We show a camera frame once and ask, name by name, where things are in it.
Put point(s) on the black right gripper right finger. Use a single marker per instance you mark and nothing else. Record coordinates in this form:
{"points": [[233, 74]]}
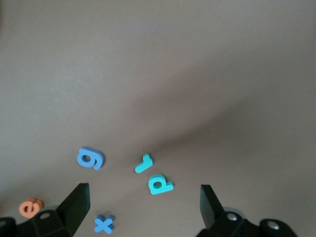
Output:
{"points": [[209, 207]]}

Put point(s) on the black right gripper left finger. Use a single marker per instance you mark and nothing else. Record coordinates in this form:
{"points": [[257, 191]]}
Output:
{"points": [[76, 205]]}

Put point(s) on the teal foam letter p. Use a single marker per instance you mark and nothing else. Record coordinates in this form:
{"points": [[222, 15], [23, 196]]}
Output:
{"points": [[164, 185]]}

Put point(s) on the orange foam letter e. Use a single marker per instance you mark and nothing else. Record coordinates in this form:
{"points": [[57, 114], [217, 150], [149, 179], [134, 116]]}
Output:
{"points": [[24, 209]]}

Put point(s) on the teal foam letter r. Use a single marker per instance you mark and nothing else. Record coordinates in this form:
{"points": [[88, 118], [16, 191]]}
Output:
{"points": [[143, 164]]}

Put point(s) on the blue foam letter x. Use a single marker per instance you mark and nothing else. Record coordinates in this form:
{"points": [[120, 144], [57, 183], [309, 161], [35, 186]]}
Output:
{"points": [[104, 224]]}

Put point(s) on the blue foam letter g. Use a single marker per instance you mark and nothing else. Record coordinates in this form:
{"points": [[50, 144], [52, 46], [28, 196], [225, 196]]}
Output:
{"points": [[97, 161]]}

